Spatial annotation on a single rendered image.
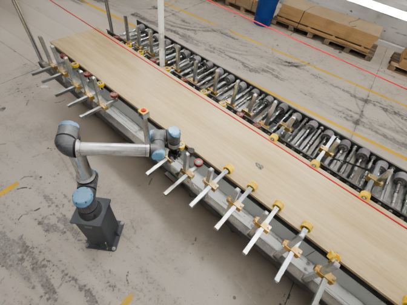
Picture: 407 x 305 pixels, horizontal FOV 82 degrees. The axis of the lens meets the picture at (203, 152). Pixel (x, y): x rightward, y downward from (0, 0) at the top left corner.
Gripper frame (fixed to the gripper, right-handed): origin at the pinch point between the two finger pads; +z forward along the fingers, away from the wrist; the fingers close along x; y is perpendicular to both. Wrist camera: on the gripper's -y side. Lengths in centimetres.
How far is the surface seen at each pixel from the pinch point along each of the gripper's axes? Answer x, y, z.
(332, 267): 6, 133, -11
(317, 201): 62, 111, 11
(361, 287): 28, 166, 23
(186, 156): 6.1, 10.4, -8.3
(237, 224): 7, 71, 31
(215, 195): 20, 39, 39
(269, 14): 536, -192, 69
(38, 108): -21, -261, 101
